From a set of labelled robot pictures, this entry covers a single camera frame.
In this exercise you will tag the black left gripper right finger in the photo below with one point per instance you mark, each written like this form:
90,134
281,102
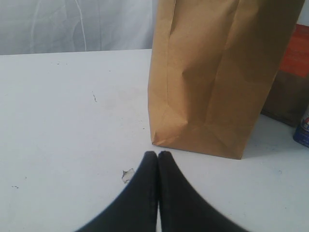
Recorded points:
182,209

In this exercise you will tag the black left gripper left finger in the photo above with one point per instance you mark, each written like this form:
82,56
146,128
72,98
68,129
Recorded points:
135,208

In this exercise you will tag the small white blue carton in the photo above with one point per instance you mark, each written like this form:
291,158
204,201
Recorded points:
301,134

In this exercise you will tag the brown paper shopping bag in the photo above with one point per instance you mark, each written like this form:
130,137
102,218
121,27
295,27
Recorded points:
213,64

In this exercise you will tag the clear plastic scrap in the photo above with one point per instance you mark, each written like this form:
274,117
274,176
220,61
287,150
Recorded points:
127,175

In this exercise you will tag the brown pouch orange label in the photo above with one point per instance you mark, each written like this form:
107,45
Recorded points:
288,98

